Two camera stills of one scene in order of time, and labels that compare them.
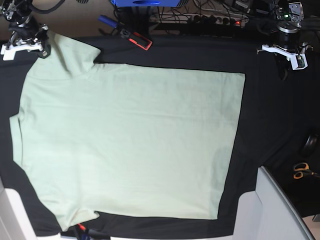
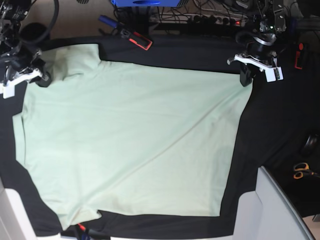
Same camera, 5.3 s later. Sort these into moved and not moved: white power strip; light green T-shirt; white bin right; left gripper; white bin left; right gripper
Moved: right gripper; left gripper
Not moved: white bin left; light green T-shirt; white power strip; white bin right
